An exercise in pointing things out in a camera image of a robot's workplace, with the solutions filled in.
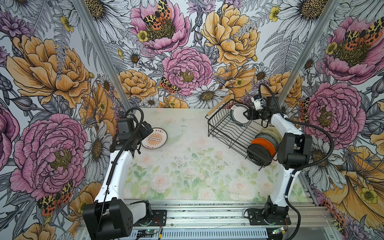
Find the orange plate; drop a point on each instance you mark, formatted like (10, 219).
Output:
(262, 142)

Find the white vented cable duct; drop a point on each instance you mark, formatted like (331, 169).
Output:
(215, 234)

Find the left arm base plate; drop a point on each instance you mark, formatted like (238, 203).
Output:
(154, 217)

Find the rearmost green red rimmed plate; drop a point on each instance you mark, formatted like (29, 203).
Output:
(237, 116)

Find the sunburst pattern white plate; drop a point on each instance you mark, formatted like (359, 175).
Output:
(156, 139)

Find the right green circuit board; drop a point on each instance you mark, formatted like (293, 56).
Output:
(278, 231)

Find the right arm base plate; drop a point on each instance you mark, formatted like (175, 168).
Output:
(263, 217)

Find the left green circuit board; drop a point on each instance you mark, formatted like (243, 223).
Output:
(146, 233)

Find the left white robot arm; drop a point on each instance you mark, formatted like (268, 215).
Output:
(109, 217)

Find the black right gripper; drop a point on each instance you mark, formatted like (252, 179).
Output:
(250, 114)

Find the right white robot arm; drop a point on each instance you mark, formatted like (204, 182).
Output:
(292, 153)

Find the aluminium mounting rail frame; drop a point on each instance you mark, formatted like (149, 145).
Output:
(193, 214)

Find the black plate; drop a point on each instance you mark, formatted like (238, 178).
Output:
(259, 155)

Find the green circuit board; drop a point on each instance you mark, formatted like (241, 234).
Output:
(278, 231)
(146, 233)

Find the black wire dish rack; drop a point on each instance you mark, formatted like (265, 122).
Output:
(221, 127)

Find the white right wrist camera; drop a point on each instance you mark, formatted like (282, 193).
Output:
(259, 104)

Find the beige green rimmed plate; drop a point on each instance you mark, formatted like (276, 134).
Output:
(274, 134)

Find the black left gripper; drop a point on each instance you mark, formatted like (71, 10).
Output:
(144, 131)

